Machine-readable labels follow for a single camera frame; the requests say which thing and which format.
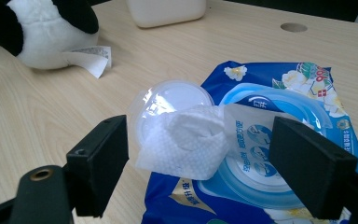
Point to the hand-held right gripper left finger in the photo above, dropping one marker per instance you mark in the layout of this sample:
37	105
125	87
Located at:
101	161

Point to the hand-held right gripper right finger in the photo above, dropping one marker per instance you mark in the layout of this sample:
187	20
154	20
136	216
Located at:
310	165

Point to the white wet wipe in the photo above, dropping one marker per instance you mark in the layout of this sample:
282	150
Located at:
183	146

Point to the blue wet wipes pack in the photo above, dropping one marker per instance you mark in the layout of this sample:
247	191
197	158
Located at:
251	74

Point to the black and white panda plush toy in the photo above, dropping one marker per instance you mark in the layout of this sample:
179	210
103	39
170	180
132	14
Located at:
49	37

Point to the white plastic storage bin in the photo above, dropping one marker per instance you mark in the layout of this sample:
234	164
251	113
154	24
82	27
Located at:
164	12

